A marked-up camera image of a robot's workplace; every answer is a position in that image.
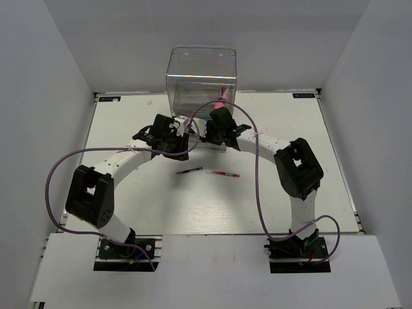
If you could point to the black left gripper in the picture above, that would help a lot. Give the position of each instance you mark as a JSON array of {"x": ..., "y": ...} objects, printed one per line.
[{"x": 183, "y": 142}]

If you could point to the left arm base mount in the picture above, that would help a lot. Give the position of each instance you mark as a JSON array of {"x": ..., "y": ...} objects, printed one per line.
[{"x": 114, "y": 258}]

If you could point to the clear organizer top lid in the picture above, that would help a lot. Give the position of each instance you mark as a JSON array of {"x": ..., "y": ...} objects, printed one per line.
[{"x": 215, "y": 65}]

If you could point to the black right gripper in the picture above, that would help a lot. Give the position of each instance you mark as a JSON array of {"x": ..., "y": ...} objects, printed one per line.
[{"x": 210, "y": 125}]

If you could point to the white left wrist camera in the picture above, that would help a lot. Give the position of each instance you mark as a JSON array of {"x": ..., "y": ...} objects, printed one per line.
[{"x": 181, "y": 124}]

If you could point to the left corner blue label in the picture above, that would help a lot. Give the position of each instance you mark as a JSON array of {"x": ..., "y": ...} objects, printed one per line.
[{"x": 109, "y": 99}]

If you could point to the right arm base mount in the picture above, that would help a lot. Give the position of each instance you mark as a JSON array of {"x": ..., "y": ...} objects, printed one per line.
[{"x": 285, "y": 259}]

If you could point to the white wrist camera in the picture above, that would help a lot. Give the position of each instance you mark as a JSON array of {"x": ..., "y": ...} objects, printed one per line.
[
  {"x": 181, "y": 124},
  {"x": 202, "y": 125}
]

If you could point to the right corner blue label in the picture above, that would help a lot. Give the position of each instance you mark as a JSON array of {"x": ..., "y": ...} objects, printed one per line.
[{"x": 303, "y": 95}]

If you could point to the clear acrylic drawer organizer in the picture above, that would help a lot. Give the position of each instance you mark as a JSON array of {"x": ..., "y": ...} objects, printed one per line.
[{"x": 197, "y": 100}]

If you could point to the purple pen refill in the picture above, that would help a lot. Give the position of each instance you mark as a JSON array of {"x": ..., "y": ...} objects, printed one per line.
[{"x": 190, "y": 170}]

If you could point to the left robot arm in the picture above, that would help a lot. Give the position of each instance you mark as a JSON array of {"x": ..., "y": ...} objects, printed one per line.
[{"x": 91, "y": 196}]

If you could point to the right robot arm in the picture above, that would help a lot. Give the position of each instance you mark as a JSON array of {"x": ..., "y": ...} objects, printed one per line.
[{"x": 298, "y": 170}]

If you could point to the pink glue stick tube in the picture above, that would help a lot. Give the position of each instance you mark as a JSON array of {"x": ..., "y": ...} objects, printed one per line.
[{"x": 222, "y": 99}]

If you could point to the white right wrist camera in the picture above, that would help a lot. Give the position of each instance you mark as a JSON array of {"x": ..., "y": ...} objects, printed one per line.
[{"x": 202, "y": 125}]

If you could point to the red clear pen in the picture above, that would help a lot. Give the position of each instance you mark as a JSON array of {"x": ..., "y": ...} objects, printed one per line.
[{"x": 222, "y": 173}]

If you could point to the corner blue label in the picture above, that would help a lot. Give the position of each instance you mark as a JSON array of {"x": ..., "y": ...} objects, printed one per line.
[
  {"x": 303, "y": 95},
  {"x": 109, "y": 99}
]

